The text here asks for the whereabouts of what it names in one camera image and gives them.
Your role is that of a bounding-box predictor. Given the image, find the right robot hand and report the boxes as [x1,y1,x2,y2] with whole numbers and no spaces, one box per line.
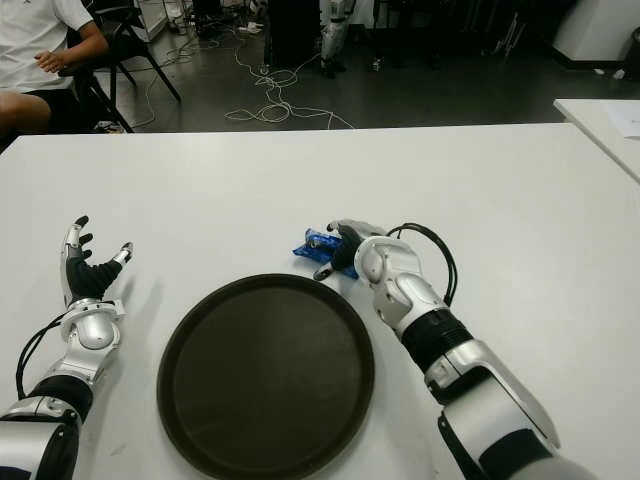
[313,218,391,281]

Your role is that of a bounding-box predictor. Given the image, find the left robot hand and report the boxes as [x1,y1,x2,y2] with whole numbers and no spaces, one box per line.
[58,215,135,307]

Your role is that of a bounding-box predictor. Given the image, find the blue Oreo packet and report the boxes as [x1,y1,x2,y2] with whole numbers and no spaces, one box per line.
[291,227,360,281]

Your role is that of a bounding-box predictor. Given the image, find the round brown tray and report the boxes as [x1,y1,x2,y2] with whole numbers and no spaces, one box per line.
[156,272,377,479]

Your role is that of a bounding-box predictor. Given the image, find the silver humanoid robot legs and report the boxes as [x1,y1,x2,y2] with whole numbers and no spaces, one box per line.
[318,0,359,79]

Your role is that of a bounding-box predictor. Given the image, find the black cabinet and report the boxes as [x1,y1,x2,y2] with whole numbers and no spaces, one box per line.
[267,0,324,71]

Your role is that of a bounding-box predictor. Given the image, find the black folding chair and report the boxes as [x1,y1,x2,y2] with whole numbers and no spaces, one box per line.
[59,0,182,134]

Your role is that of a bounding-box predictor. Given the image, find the person in white shirt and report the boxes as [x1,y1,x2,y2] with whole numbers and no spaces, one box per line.
[0,0,110,136]

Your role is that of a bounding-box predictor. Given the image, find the white side table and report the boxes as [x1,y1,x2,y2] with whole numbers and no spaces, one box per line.
[553,98,640,184]

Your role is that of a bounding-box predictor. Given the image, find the white paper sheet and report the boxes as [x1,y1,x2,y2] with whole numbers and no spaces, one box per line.
[607,102,640,141]

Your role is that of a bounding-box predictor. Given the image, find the white machine housing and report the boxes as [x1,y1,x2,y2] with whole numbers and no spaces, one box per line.
[551,0,640,66]

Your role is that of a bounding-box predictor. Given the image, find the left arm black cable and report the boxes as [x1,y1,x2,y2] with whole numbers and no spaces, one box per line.
[14,312,69,399]

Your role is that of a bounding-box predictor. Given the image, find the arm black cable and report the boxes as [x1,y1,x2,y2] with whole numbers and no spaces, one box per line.
[14,312,69,399]
[387,222,459,306]

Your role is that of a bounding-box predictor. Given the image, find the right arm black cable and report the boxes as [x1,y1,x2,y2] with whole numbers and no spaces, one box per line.
[387,222,459,306]

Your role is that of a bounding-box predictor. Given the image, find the white floor cable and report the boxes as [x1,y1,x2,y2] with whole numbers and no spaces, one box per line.
[224,19,356,130]

